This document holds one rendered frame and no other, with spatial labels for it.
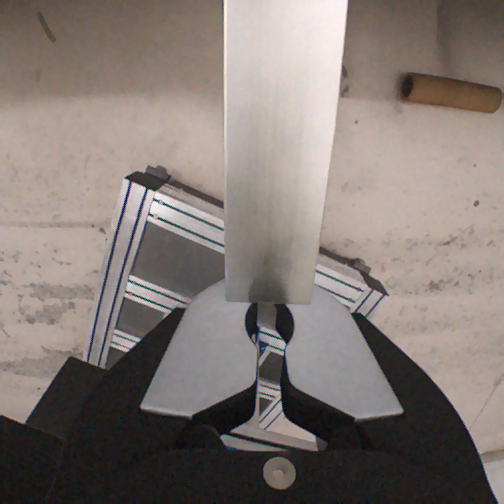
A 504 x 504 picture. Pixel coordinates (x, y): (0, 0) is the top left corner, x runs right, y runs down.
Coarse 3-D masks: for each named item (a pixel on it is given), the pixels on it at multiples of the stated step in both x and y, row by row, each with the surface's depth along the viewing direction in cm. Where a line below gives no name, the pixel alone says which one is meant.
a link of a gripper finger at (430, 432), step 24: (384, 336) 9; (384, 360) 8; (408, 360) 8; (408, 384) 7; (432, 384) 7; (408, 408) 6; (432, 408) 6; (360, 432) 6; (384, 432) 6; (408, 432) 6; (432, 432) 6; (456, 432) 6; (408, 456) 5; (432, 456) 5; (456, 456) 5; (456, 480) 5; (480, 480) 5
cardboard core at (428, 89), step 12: (408, 84) 78; (420, 84) 72; (432, 84) 72; (444, 84) 72; (456, 84) 72; (468, 84) 72; (480, 84) 73; (408, 96) 75; (420, 96) 74; (432, 96) 73; (444, 96) 73; (456, 96) 73; (468, 96) 72; (480, 96) 72; (492, 96) 72; (468, 108) 76; (480, 108) 75; (492, 108) 74
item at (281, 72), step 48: (240, 0) 6; (288, 0) 6; (336, 0) 6; (240, 48) 6; (288, 48) 6; (336, 48) 6; (240, 96) 7; (288, 96) 7; (336, 96) 7; (240, 144) 7; (288, 144) 7; (240, 192) 8; (288, 192) 8; (240, 240) 9; (288, 240) 9; (240, 288) 10; (288, 288) 10
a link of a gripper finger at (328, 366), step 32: (320, 288) 11; (288, 320) 10; (320, 320) 9; (352, 320) 9; (288, 352) 8; (320, 352) 8; (352, 352) 8; (288, 384) 7; (320, 384) 7; (352, 384) 7; (384, 384) 7; (288, 416) 8; (320, 416) 7; (352, 416) 6; (384, 416) 6; (320, 448) 8
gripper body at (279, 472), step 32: (192, 448) 5; (224, 448) 5; (352, 448) 5; (128, 480) 4; (160, 480) 4; (192, 480) 5; (224, 480) 5; (256, 480) 5; (288, 480) 5; (320, 480) 5; (352, 480) 5; (384, 480) 5; (416, 480) 4
